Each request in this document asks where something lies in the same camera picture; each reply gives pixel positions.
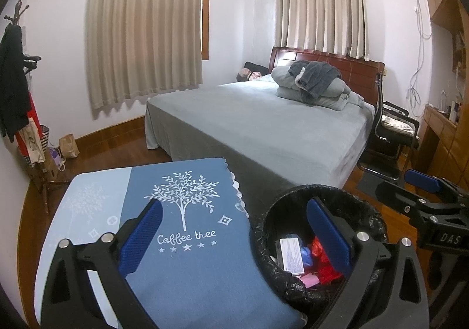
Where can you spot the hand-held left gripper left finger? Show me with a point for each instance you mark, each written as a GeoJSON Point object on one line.
{"type": "Point", "coordinates": [143, 233]}

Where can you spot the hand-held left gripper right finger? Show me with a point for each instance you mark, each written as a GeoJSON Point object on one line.
{"type": "Point", "coordinates": [329, 235]}

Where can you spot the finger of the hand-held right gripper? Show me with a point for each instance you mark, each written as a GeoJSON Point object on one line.
{"type": "Point", "coordinates": [399, 197]}
{"type": "Point", "coordinates": [421, 178]}

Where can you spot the blue plastic bag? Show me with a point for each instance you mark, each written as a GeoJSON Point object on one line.
{"type": "Point", "coordinates": [307, 255]}

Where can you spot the red plastic bag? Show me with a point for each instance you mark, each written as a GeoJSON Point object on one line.
{"type": "Point", "coordinates": [324, 270]}

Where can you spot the waste bin with black liner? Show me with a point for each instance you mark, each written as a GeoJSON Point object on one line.
{"type": "Point", "coordinates": [344, 200]}

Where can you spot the white printed carton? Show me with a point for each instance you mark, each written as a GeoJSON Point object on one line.
{"type": "Point", "coordinates": [292, 255]}

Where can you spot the pink wrapper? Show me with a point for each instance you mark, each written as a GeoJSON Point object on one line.
{"type": "Point", "coordinates": [309, 279]}

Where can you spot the wooden desk cabinet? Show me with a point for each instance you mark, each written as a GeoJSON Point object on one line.
{"type": "Point", "coordinates": [443, 145]}

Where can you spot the black metal chair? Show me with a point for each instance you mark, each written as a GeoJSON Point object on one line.
{"type": "Point", "coordinates": [384, 142]}

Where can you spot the patterned seat cushion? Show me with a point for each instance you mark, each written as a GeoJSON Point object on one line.
{"type": "Point", "coordinates": [397, 123]}

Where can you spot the small dark box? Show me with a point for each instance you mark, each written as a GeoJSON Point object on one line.
{"type": "Point", "coordinates": [456, 111]}

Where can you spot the blue printed tablecloth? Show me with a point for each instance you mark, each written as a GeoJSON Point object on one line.
{"type": "Point", "coordinates": [205, 277]}

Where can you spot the white bottle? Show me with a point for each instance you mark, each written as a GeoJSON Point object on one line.
{"type": "Point", "coordinates": [443, 98]}

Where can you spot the brown paper bag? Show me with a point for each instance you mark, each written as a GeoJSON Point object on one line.
{"type": "Point", "coordinates": [69, 147]}

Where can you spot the cardboard box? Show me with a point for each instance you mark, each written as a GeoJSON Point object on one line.
{"type": "Point", "coordinates": [47, 171]}

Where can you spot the wooden headboard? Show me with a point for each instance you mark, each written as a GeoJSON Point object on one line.
{"type": "Point", "coordinates": [362, 72]}

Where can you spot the folded grey duvet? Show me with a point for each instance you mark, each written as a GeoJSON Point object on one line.
{"type": "Point", "coordinates": [329, 96]}

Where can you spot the bed with grey sheet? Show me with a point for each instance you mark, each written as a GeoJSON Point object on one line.
{"type": "Point", "coordinates": [263, 131]}

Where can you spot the striped bag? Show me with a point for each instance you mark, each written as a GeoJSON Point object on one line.
{"type": "Point", "coordinates": [44, 138]}

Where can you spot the beige tote bag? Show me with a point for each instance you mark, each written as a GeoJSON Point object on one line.
{"type": "Point", "coordinates": [33, 142]}

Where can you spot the dark grey towel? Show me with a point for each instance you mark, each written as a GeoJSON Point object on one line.
{"type": "Point", "coordinates": [318, 74]}

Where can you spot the pink cloth bundle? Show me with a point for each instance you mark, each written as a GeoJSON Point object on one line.
{"type": "Point", "coordinates": [243, 75]}

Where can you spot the narrow beige curtain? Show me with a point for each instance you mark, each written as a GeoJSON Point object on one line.
{"type": "Point", "coordinates": [322, 10]}

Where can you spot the wide beige curtain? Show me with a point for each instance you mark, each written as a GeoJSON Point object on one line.
{"type": "Point", "coordinates": [146, 28]}

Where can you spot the black hanger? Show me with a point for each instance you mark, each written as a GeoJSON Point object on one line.
{"type": "Point", "coordinates": [31, 57]}

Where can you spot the wooden coat rack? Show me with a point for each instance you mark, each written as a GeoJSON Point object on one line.
{"type": "Point", "coordinates": [19, 2]}

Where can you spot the wooden wall cabinet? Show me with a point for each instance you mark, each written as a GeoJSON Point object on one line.
{"type": "Point", "coordinates": [450, 6]}

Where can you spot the wooden window frame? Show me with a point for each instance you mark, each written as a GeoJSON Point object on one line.
{"type": "Point", "coordinates": [207, 13]}

